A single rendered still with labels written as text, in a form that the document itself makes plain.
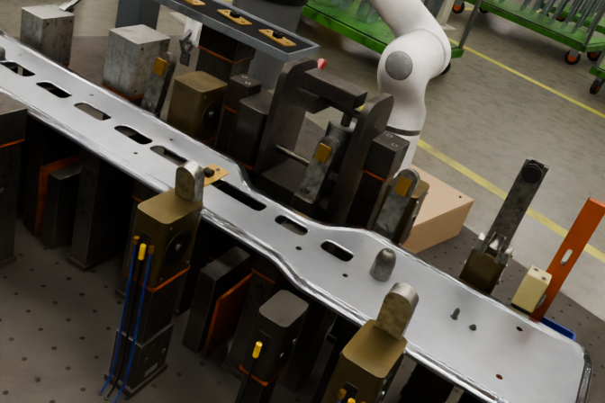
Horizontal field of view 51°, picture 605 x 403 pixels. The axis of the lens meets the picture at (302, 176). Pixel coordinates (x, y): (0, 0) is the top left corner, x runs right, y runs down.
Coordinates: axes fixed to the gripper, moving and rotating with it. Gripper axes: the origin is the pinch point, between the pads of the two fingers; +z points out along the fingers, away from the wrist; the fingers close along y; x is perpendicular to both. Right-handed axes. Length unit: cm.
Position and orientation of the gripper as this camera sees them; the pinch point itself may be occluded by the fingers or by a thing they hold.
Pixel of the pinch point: (194, 58)
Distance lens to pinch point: 191.2
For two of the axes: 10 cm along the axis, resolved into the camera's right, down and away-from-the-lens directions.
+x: -8.6, -4.2, 2.9
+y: 4.4, -3.3, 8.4
